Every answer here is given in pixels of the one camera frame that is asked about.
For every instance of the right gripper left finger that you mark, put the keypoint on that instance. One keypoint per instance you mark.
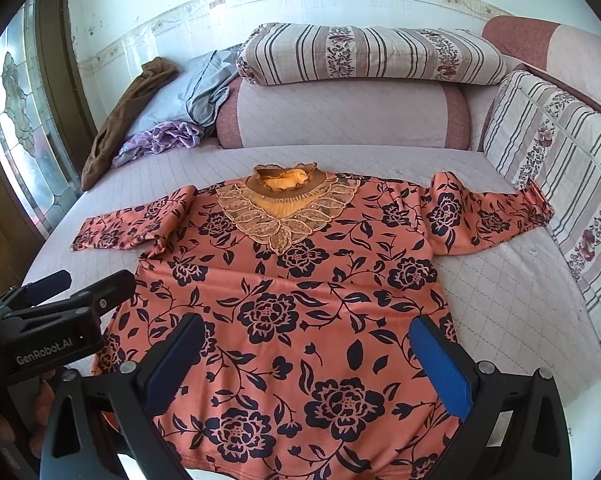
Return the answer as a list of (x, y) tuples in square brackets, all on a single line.
[(96, 419)]

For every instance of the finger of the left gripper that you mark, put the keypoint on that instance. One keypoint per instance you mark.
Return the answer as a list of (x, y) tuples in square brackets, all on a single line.
[(107, 294), (35, 293)]

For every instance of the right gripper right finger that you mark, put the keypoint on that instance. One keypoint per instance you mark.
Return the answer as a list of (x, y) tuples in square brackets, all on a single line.
[(511, 426)]

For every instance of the orange floral blouse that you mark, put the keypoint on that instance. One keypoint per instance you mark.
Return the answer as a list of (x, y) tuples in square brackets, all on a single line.
[(307, 283)]

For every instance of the person's left hand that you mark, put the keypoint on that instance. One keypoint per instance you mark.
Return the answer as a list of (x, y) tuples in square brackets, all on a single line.
[(41, 408)]

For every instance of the purple floral garment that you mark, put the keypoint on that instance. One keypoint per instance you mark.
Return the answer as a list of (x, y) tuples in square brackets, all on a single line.
[(159, 139)]

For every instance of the stained glass door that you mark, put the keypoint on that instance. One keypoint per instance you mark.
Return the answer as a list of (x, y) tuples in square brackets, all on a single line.
[(32, 154)]

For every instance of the grey-blue garment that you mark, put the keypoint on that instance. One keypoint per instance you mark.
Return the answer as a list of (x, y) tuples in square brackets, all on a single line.
[(195, 95)]

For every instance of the brown garment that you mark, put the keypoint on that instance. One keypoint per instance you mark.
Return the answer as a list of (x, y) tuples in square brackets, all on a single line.
[(110, 137)]

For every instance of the striped floral pillow right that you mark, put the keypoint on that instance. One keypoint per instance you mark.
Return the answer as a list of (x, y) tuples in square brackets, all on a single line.
[(539, 132)]

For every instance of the striped floral pillow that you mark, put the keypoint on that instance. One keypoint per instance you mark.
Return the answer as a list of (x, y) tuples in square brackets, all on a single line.
[(287, 53), (539, 132)]

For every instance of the striped floral pillow back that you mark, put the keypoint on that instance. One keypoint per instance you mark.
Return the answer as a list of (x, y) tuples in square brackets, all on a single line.
[(287, 53)]

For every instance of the pink quilted bolster cushion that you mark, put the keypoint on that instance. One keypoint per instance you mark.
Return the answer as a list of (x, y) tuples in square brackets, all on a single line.
[(421, 114)]

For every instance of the pink sofa backrest corner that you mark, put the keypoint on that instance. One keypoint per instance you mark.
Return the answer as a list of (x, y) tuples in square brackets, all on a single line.
[(564, 55)]

